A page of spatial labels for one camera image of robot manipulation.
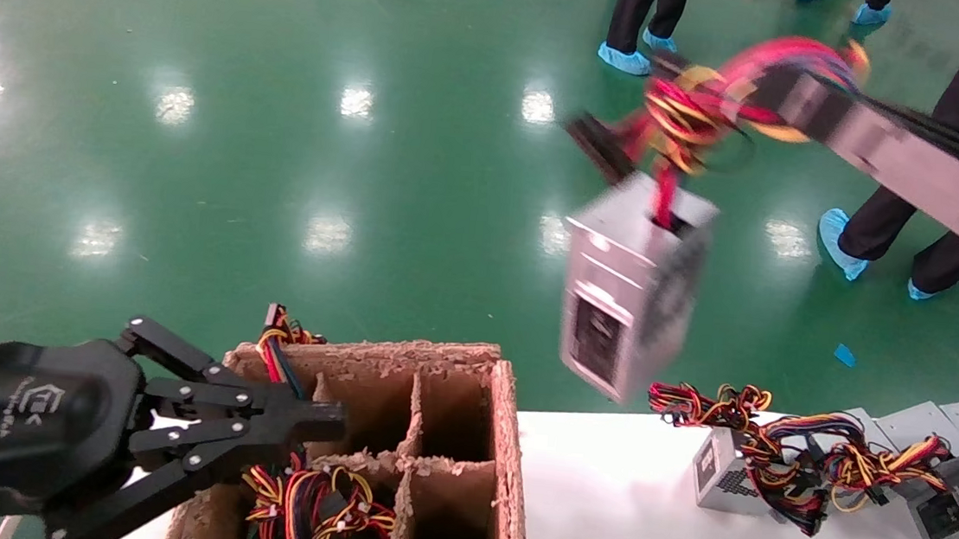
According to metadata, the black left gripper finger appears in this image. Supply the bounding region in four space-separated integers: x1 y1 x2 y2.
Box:
113 316 353 431

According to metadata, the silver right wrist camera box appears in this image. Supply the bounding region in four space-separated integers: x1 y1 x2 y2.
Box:
812 100 959 248

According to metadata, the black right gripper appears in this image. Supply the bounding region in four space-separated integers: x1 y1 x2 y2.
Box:
640 50 959 197

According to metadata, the red blue cable bundle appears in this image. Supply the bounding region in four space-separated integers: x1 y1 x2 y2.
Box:
252 303 329 401

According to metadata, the multicolour power supply cable bundle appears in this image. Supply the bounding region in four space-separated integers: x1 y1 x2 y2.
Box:
237 449 401 539

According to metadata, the brown cardboard divider box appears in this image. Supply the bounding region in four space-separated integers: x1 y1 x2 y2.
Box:
165 316 549 539

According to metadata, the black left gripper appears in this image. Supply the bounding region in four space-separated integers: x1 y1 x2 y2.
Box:
0 331 325 539

